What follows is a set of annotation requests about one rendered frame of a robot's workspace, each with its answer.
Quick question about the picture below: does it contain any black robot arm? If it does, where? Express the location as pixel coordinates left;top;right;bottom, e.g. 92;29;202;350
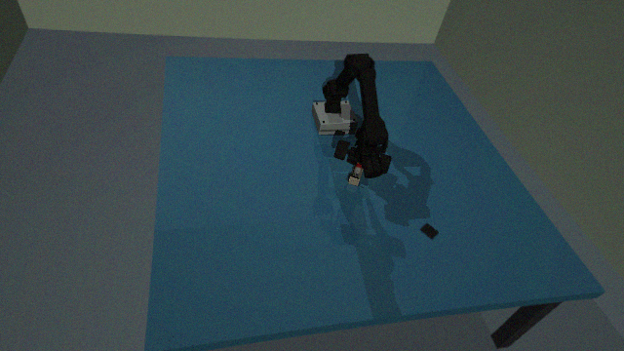
323;54;388;178

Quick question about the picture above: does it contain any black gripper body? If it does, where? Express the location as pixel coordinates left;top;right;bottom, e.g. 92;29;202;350
333;140;391;174

